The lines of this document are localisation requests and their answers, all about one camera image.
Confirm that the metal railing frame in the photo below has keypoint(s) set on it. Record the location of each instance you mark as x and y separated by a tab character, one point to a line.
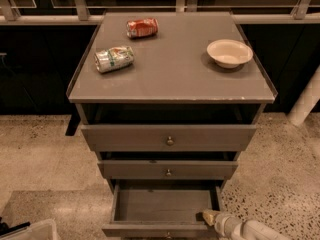
70	12

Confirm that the orange crushed soda can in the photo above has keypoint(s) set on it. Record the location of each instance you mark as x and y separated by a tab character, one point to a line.
142	28

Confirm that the grey drawer cabinet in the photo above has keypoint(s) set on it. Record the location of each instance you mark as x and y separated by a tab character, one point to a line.
172	81

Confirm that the clear plastic bin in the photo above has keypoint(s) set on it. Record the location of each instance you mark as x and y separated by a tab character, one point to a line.
42	230

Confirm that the green white soda can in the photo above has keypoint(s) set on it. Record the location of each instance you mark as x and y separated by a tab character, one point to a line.
114	58

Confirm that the white diagonal pole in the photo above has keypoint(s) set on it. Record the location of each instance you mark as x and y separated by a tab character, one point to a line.
306	101

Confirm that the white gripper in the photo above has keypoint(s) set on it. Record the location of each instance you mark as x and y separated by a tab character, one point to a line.
222	223

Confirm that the grey drawer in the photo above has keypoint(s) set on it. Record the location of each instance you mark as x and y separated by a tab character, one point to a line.
167	169
168	138
162	209

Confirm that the grey top drawer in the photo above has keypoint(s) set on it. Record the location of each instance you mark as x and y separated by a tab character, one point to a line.
168	138

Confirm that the white paper bowl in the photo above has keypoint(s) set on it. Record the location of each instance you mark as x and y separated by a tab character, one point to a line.
229	53

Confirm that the grey middle drawer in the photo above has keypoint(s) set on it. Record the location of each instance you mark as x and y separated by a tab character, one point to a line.
167	169

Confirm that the grey bottom drawer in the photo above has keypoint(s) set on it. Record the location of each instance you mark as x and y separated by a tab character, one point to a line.
162	209

